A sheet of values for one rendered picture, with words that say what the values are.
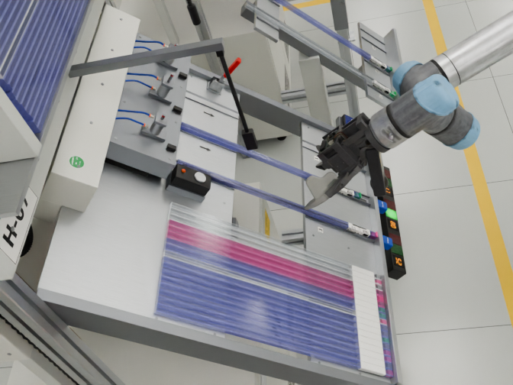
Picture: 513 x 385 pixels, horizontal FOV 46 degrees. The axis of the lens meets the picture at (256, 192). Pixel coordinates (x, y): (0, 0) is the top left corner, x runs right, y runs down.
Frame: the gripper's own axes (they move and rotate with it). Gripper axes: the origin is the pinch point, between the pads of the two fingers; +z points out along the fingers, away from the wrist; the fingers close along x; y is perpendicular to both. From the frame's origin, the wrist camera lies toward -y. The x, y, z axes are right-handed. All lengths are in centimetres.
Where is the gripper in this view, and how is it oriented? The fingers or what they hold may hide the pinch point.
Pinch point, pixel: (312, 189)
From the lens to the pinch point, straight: 128.9
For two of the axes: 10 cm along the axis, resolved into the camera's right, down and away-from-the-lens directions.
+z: -6.7, 4.7, 5.7
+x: -2.3, 6.0, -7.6
